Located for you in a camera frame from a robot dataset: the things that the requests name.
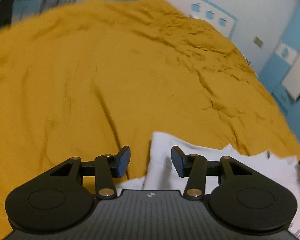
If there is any white t-shirt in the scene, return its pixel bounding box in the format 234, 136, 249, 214
116, 132, 300, 239

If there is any blue white wardrobe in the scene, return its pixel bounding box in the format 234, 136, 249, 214
259, 2, 300, 141

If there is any mustard yellow bed cover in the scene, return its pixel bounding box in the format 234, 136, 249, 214
0, 0, 300, 239

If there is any beige wall switch plate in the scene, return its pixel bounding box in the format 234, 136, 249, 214
253, 36, 264, 48

